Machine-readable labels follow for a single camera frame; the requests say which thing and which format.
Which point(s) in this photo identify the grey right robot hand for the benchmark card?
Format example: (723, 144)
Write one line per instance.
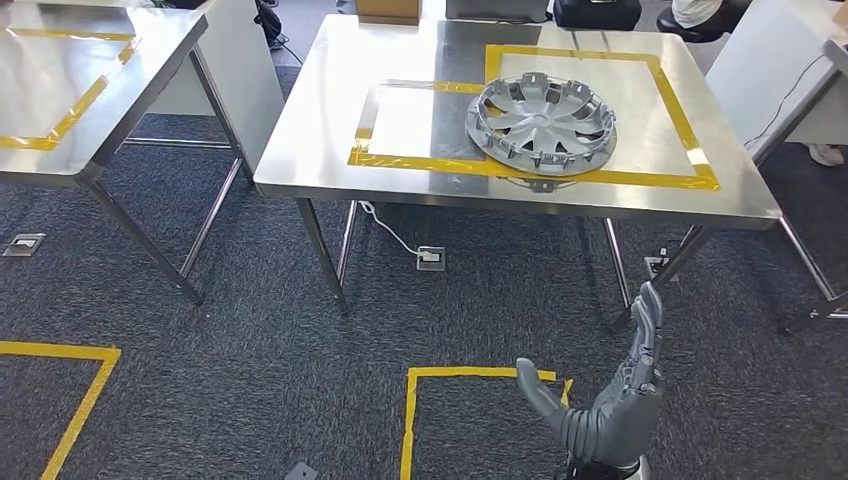
(619, 424)

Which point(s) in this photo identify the silver plastic wheel cover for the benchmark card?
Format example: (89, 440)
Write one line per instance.
(540, 122)

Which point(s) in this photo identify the yellow floor tape square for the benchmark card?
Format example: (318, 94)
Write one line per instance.
(60, 350)
(409, 430)

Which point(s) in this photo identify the stainless steel table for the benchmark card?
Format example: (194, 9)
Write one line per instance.
(311, 99)
(152, 60)
(808, 258)

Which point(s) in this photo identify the yellow tabletop tape rectangle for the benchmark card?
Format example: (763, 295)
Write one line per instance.
(676, 106)
(411, 161)
(79, 109)

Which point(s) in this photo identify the person's shoe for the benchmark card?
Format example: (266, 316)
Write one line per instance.
(827, 156)

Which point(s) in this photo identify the black round stool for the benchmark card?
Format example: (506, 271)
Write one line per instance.
(689, 32)

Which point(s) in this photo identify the black carry bag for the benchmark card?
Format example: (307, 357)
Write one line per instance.
(596, 13)

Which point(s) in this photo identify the person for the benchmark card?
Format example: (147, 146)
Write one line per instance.
(696, 10)

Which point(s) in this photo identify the grey laptop yellow sticker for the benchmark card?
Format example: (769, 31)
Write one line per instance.
(497, 8)

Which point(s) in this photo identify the brown cardboard box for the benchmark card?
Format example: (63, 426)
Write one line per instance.
(387, 10)

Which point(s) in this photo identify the steel floor outlet box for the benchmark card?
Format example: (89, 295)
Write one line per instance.
(23, 245)

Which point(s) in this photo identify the black left camera bracket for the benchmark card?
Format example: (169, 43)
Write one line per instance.
(301, 472)

